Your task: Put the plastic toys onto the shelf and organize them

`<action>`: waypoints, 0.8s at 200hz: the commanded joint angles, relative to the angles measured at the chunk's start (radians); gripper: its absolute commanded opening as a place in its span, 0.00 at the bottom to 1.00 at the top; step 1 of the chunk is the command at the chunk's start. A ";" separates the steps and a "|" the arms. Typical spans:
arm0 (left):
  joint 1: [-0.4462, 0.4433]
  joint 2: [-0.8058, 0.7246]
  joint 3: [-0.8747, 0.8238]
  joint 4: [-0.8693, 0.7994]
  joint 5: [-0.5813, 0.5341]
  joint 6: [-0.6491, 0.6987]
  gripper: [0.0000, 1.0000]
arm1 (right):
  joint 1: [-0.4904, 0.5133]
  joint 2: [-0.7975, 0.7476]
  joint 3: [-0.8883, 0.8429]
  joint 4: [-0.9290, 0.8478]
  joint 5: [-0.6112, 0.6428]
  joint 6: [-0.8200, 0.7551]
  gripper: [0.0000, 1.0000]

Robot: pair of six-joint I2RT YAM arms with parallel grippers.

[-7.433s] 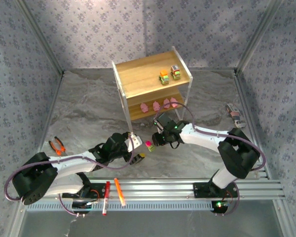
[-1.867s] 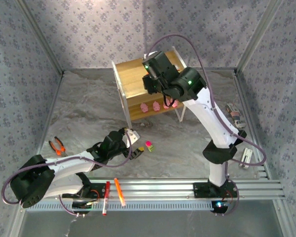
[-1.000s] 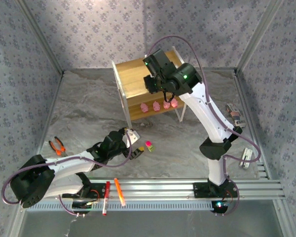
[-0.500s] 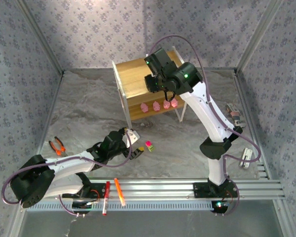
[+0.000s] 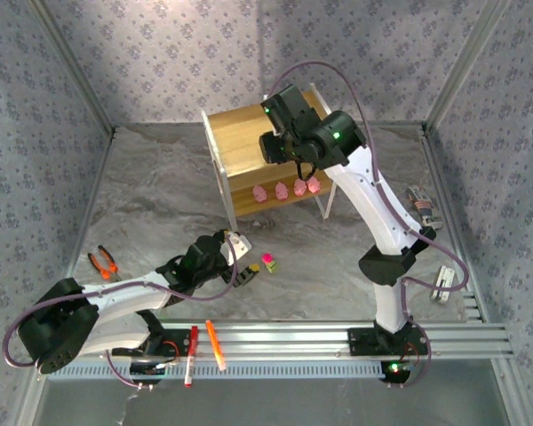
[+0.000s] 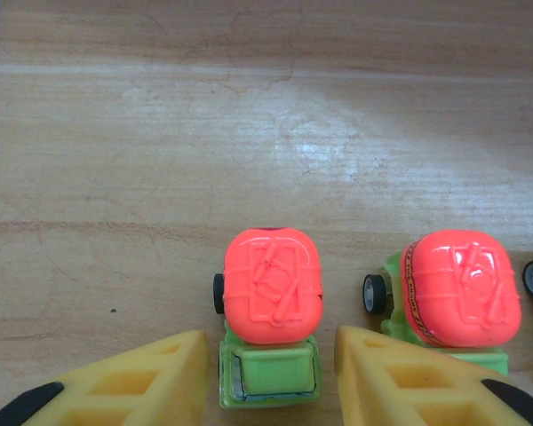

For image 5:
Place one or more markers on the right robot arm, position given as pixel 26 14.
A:
pixel 373 204

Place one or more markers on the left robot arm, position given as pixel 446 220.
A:
pixel 124 297

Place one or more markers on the green toy truck pink tank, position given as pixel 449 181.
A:
pixel 269 262

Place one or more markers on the orange marker pen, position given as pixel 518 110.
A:
pixel 215 344

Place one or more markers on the red marker pen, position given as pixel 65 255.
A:
pixel 191 355

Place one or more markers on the grey striped utility tool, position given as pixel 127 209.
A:
pixel 422 206

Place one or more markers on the white plastic clip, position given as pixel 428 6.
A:
pixel 443 284

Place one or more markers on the aluminium mounting rail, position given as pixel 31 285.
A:
pixel 271 339

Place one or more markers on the wooden shelf white metal frame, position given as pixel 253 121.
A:
pixel 240 133

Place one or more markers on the aluminium frame bar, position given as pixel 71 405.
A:
pixel 464 66
pixel 75 71
pixel 82 231
pixel 457 231

